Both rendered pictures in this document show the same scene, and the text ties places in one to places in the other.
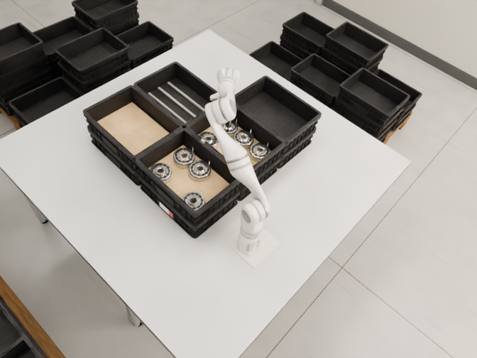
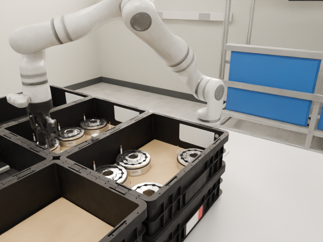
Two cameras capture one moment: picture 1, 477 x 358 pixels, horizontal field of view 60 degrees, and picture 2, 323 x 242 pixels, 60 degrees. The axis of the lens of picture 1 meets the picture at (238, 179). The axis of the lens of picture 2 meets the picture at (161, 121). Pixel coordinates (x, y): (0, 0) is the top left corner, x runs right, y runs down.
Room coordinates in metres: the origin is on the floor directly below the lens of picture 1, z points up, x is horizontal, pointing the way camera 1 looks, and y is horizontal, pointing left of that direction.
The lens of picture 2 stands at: (1.10, 0.91, 1.29)
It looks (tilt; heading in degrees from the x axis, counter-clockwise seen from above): 23 degrees down; 269
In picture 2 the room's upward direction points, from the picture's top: straight up
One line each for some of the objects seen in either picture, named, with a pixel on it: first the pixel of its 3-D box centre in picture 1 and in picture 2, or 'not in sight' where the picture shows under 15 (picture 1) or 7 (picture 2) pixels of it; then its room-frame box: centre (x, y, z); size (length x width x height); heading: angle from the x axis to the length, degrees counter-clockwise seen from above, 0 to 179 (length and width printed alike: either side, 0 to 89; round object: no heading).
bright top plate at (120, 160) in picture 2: (199, 168); (133, 158); (1.18, 0.19, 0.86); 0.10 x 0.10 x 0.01
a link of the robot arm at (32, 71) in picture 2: (230, 83); (31, 54); (1.46, 0.11, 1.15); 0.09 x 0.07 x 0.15; 92
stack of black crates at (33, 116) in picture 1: (52, 112); not in sight; (1.91, 1.34, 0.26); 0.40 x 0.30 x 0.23; 145
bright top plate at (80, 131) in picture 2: (243, 137); (69, 133); (1.42, 0.01, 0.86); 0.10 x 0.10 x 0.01
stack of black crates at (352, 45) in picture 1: (348, 64); not in sight; (2.85, -0.72, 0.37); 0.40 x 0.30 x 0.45; 55
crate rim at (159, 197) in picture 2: (189, 169); (151, 147); (1.12, 0.22, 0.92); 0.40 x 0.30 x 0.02; 54
